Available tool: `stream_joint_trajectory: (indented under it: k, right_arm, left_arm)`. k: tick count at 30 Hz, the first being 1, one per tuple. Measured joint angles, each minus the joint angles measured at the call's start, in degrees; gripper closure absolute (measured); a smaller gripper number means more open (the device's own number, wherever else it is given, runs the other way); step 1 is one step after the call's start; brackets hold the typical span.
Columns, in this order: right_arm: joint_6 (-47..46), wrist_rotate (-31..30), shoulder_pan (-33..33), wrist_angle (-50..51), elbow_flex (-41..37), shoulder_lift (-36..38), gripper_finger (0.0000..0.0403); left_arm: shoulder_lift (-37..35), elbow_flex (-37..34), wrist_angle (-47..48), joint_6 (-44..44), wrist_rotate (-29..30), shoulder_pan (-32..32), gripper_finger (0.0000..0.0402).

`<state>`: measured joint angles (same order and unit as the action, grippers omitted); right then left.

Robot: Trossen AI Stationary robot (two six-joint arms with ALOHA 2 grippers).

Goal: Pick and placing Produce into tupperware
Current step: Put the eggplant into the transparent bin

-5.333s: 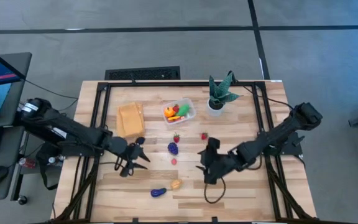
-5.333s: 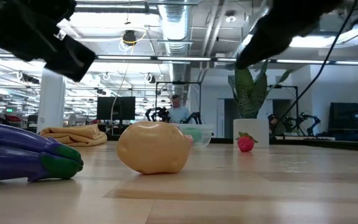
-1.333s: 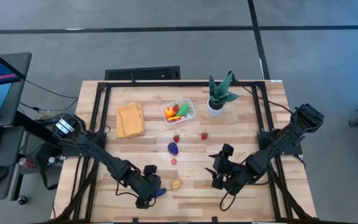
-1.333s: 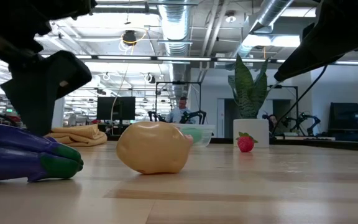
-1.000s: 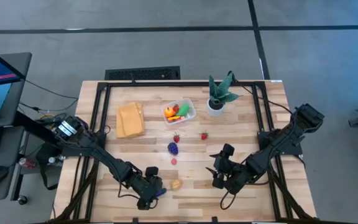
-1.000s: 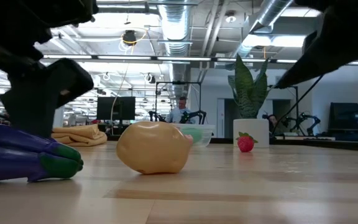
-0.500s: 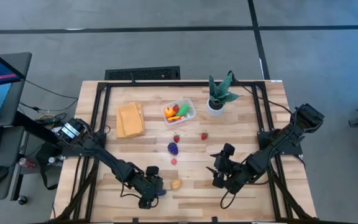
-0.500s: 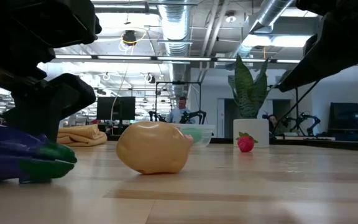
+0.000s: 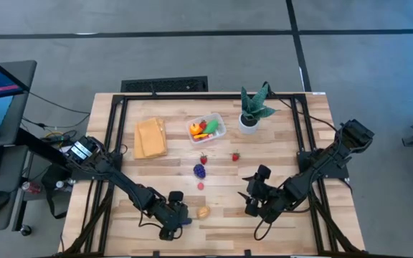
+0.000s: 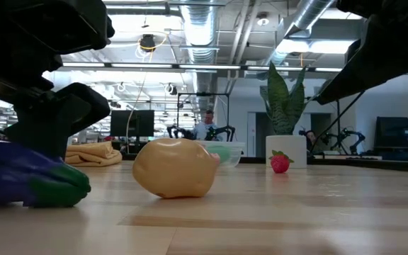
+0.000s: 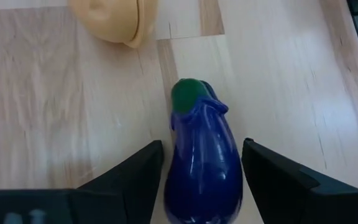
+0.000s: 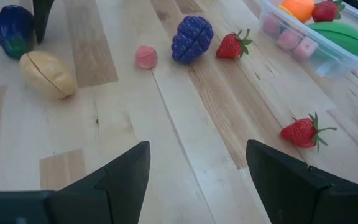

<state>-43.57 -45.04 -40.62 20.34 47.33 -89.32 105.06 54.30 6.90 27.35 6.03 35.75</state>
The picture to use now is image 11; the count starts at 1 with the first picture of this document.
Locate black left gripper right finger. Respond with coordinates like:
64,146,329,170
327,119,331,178
241,138,358,224

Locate purple toy eggplant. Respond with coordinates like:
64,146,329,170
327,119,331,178
163,78,244,224

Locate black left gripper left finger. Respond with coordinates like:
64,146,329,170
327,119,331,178
0,139,164,224

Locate tan toy potato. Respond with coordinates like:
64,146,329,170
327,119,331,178
68,0,158,49

